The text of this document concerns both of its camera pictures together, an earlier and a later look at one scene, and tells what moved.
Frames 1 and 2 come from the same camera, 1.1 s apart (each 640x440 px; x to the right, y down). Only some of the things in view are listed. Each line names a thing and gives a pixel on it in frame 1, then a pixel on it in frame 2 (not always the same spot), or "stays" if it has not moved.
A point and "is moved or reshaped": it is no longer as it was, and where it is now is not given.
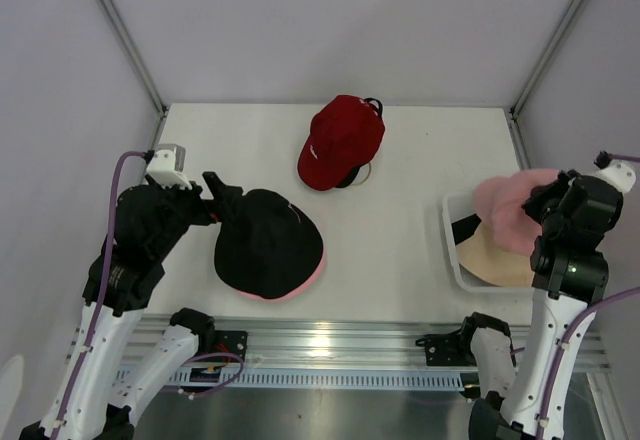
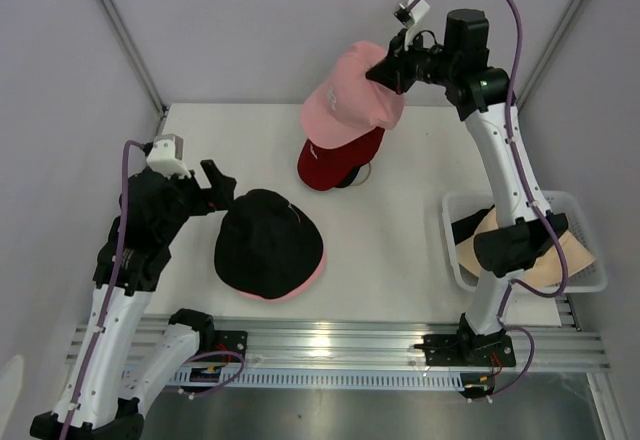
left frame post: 124,35 stays
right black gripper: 531,205 to 391,71
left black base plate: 227,341 stays
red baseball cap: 344,135 stays
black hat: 271,246 stays
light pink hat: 499,203 is moved or reshaped
